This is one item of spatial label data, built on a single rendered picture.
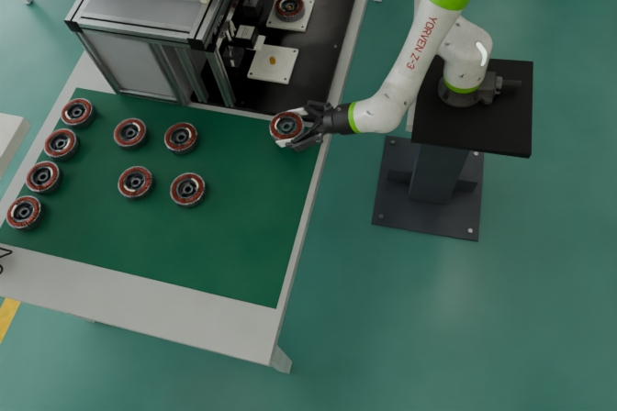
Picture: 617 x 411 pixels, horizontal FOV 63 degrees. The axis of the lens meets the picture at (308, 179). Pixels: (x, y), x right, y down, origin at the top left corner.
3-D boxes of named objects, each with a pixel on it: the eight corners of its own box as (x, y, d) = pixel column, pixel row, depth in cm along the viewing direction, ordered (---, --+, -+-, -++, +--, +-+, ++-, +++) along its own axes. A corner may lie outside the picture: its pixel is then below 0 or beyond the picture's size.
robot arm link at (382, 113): (386, 103, 130) (399, 138, 135) (403, 81, 138) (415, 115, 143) (342, 110, 138) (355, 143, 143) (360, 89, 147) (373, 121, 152)
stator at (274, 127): (308, 119, 164) (307, 113, 160) (299, 149, 159) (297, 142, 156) (275, 114, 166) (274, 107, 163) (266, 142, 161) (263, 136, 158)
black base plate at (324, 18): (358, -12, 195) (358, -17, 193) (320, 124, 168) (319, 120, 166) (244, -26, 203) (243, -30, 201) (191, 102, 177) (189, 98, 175)
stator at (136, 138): (128, 157, 168) (123, 151, 165) (111, 136, 173) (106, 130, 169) (155, 137, 171) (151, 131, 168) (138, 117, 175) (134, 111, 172)
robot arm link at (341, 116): (351, 93, 143) (343, 119, 139) (370, 116, 151) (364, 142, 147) (333, 96, 146) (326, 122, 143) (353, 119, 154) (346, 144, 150)
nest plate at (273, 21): (314, 2, 190) (314, 0, 189) (305, 32, 184) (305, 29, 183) (276, -3, 193) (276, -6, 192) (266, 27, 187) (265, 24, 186)
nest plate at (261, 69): (298, 50, 180) (298, 49, 179) (287, 84, 174) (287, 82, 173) (259, 45, 183) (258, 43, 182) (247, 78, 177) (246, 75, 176)
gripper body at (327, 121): (343, 138, 149) (319, 141, 154) (350, 116, 152) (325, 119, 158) (330, 124, 144) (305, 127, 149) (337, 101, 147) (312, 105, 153)
